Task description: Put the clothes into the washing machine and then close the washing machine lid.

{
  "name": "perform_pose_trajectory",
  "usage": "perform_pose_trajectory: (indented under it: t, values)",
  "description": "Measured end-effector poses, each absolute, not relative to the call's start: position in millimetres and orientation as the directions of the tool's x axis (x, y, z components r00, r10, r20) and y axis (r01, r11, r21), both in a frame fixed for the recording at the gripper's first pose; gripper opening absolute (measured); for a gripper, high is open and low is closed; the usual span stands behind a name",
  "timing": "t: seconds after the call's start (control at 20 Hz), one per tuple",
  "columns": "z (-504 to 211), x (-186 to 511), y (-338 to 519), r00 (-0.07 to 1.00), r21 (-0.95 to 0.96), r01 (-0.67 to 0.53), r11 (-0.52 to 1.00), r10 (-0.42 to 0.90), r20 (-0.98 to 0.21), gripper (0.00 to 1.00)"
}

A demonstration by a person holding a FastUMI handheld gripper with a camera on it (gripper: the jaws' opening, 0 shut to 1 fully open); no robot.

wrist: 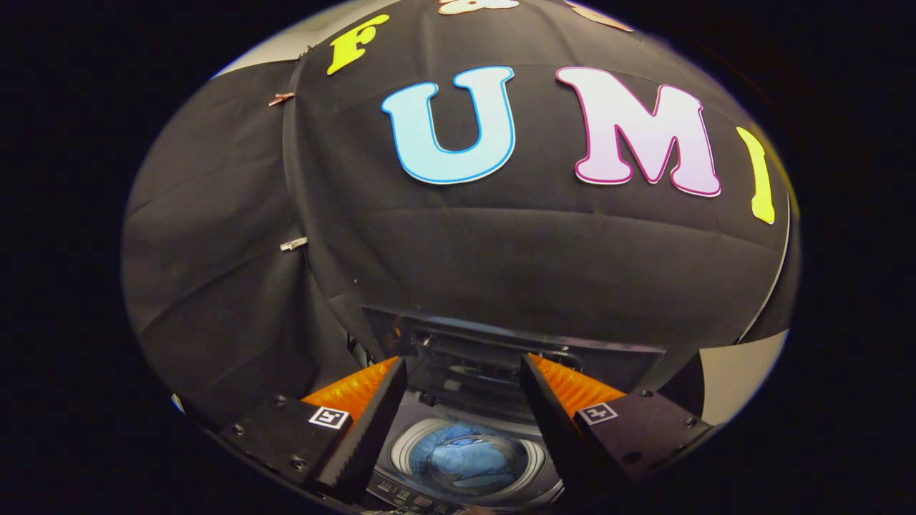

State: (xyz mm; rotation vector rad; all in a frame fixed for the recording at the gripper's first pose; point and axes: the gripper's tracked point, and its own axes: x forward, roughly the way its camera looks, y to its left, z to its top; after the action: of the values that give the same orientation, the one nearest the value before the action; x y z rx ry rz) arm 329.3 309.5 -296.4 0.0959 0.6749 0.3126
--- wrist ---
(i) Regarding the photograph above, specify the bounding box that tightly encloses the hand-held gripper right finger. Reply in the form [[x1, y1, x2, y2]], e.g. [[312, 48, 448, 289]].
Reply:
[[518, 352, 717, 503]]

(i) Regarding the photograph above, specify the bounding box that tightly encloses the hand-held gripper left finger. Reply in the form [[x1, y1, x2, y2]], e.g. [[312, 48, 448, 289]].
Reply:
[[218, 356, 410, 505]]

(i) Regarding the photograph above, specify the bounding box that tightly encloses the light blue shirt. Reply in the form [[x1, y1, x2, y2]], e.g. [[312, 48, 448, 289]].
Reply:
[[408, 422, 530, 494]]

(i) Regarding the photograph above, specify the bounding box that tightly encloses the grey washing machine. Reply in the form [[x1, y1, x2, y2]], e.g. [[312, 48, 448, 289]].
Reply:
[[358, 306, 670, 515]]

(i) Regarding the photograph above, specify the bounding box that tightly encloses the black backdrop cloth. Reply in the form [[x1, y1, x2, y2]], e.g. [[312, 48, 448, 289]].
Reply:
[[120, 0, 801, 430]]

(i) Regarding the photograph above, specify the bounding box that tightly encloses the grey table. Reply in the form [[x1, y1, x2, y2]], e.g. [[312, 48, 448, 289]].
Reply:
[[698, 329, 790, 426]]

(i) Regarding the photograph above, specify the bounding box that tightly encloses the thin white pole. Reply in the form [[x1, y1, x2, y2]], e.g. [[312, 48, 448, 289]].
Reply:
[[737, 197, 792, 344]]

